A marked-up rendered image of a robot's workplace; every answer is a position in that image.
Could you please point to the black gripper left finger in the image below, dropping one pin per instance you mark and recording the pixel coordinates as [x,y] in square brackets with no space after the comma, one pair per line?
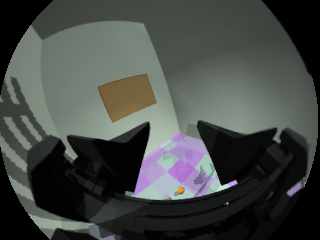
[122,155]

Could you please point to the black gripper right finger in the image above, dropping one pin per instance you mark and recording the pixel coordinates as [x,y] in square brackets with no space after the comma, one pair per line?
[230,151]

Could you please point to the orange cylinder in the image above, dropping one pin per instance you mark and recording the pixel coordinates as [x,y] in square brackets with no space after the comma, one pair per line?
[181,191]

